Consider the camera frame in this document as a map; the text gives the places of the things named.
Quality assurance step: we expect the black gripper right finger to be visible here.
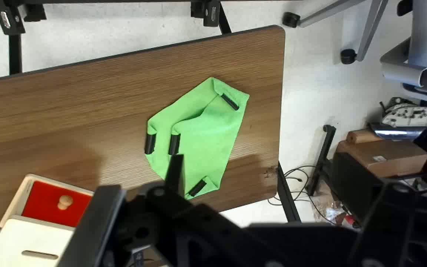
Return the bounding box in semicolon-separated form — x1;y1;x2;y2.
349;182;427;267

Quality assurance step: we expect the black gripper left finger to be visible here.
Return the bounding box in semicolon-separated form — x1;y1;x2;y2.
57;185;125;267

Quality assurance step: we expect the white wooden box red drawer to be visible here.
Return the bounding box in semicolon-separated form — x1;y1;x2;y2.
0;173;94;267

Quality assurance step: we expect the brown cardboard box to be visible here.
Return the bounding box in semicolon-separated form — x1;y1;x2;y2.
337;130;427;178

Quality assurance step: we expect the green fabric bag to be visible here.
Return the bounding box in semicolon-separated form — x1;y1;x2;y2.
144;77;249;198

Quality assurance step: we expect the black tripod pole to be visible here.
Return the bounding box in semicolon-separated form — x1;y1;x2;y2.
0;0;25;74

